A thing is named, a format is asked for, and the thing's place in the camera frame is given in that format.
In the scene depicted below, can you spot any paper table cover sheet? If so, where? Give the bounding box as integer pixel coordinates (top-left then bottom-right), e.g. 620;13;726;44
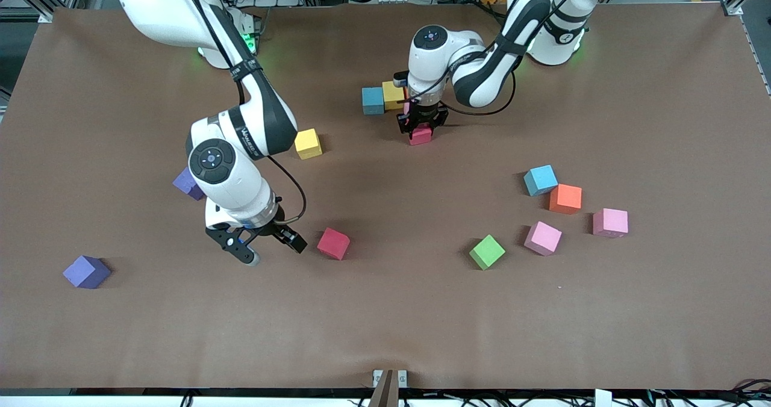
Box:
0;2;771;391

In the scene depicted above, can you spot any yellow foam cube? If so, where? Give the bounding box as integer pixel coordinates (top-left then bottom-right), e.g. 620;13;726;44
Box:
295;128;323;161
382;81;405;111

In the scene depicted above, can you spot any green foam cube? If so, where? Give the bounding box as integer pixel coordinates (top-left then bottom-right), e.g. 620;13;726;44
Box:
469;234;507;271

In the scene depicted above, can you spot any blue foam cube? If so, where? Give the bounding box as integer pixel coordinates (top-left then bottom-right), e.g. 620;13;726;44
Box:
361;87;386;116
523;164;559;197

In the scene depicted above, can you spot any purple foam cube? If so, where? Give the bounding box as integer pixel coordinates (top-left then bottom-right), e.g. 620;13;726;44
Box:
172;167;206;201
62;255;112;290

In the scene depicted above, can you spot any white right camera mount bracket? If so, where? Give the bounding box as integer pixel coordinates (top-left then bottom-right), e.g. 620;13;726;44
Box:
205;197;242;230

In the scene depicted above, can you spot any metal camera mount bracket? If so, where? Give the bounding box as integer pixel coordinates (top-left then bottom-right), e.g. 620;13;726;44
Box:
369;368;409;407

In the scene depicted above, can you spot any orange foam cube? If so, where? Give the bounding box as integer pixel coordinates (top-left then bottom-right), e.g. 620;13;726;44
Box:
549;184;583;216

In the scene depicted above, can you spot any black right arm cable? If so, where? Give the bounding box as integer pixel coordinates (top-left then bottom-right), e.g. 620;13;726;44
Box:
175;0;308;224

